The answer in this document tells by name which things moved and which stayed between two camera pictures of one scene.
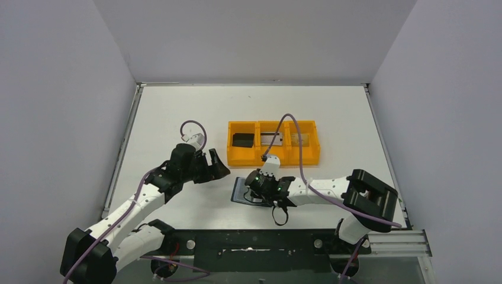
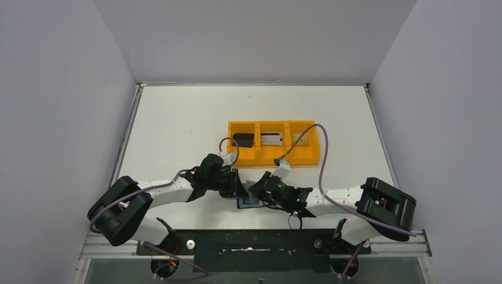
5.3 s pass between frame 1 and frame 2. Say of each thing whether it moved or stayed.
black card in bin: stayed
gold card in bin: stayed
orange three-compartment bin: stayed
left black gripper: moved
